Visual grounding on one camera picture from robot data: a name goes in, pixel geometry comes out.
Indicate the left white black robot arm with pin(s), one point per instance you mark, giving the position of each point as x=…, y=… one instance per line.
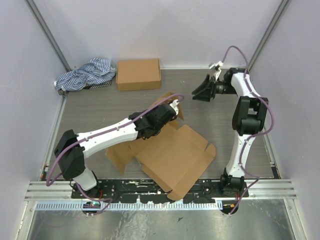
x=73, y=149

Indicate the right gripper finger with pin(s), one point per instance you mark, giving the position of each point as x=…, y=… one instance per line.
x=204, y=95
x=206, y=86

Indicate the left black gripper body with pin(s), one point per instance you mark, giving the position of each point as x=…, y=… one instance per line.
x=158, y=132

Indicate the brown cardboard box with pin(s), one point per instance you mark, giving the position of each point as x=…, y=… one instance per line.
x=138, y=74

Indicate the blue striped crumpled cloth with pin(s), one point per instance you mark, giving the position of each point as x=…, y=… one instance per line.
x=96, y=73

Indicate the aluminium frame rail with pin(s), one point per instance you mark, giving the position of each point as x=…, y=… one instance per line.
x=39, y=191

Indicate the slotted grey cable duct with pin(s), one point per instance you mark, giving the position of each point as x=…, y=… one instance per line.
x=74, y=205

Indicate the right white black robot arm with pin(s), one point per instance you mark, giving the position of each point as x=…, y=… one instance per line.
x=247, y=122

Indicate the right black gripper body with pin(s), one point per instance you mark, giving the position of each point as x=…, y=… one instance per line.
x=221, y=87

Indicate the brown cardboard blanks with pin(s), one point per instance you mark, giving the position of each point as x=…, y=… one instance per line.
x=175, y=158

